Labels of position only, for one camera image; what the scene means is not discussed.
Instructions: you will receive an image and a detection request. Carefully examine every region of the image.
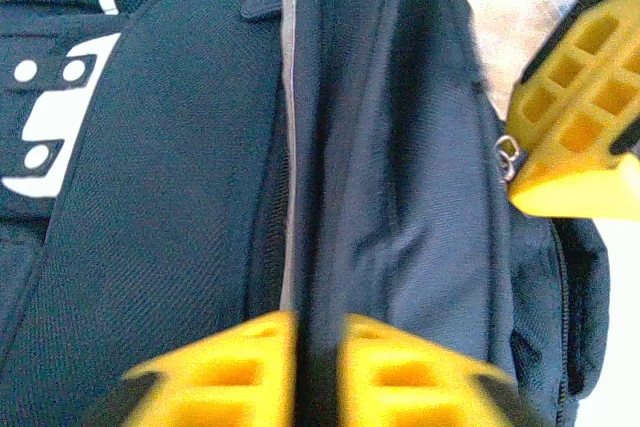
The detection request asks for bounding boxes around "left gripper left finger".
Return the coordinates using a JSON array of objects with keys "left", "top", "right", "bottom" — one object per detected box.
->
[{"left": 119, "top": 310, "right": 301, "bottom": 427}]

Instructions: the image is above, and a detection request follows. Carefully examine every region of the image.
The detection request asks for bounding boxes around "navy blue backpack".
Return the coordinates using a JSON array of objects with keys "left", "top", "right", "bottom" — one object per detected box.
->
[{"left": 0, "top": 0, "right": 614, "bottom": 427}]

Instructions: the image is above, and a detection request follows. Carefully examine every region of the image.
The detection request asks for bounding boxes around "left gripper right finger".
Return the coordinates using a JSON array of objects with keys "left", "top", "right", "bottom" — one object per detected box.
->
[{"left": 339, "top": 313, "right": 524, "bottom": 427}]

